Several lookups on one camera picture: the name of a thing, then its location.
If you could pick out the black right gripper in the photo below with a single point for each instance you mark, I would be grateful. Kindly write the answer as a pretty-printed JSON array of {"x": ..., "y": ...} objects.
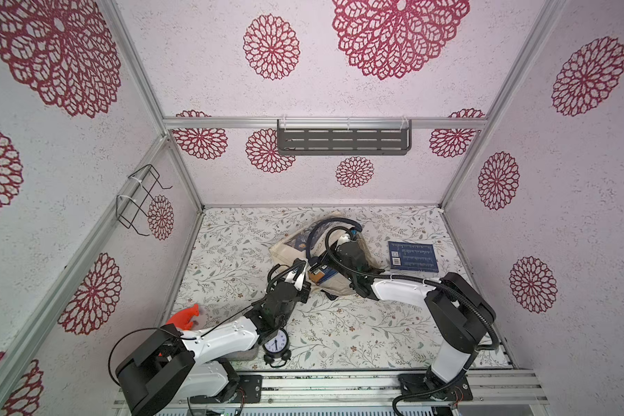
[{"x": 338, "y": 261}]

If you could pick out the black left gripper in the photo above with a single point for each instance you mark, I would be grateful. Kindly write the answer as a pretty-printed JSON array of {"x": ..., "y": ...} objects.
[{"x": 305, "y": 291}]

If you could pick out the beige canvas tote bag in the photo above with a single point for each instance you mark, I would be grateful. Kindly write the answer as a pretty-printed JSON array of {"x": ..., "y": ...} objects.
[{"x": 308, "y": 244}]

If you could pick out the dark blue book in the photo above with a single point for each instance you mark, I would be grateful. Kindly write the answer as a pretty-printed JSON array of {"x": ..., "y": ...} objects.
[{"x": 413, "y": 257}]

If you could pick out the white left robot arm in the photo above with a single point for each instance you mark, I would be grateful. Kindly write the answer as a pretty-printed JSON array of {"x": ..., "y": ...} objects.
[{"x": 175, "y": 364}]

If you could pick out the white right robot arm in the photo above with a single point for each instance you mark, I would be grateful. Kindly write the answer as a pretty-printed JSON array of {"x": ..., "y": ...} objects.
[{"x": 465, "y": 320}]

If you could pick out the blue books in bag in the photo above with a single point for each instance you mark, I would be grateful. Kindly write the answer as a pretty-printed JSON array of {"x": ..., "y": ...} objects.
[{"x": 321, "y": 274}]

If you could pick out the black analog alarm clock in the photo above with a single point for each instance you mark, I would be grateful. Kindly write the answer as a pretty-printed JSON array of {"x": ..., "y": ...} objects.
[{"x": 277, "y": 350}]

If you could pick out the grey sponge block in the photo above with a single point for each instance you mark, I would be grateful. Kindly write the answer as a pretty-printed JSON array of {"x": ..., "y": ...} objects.
[{"x": 244, "y": 356}]

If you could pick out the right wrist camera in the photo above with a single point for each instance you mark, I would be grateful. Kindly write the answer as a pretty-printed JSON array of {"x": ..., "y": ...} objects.
[{"x": 345, "y": 238}]

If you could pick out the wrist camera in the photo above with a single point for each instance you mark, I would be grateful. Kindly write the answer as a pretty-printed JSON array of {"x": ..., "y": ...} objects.
[
  {"x": 297, "y": 276},
  {"x": 345, "y": 238}
]

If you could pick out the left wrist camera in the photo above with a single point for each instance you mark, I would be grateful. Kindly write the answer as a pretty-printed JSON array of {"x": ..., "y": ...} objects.
[{"x": 297, "y": 276}]

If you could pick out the grey metal wall shelf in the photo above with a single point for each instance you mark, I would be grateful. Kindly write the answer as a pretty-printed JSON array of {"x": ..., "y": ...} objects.
[{"x": 348, "y": 141}]

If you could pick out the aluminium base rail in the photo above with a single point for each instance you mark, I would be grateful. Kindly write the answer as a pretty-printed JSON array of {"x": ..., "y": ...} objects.
[{"x": 378, "y": 388}]

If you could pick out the black wire wall rack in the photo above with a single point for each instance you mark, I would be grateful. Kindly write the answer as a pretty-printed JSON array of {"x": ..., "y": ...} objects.
[{"x": 132, "y": 206}]

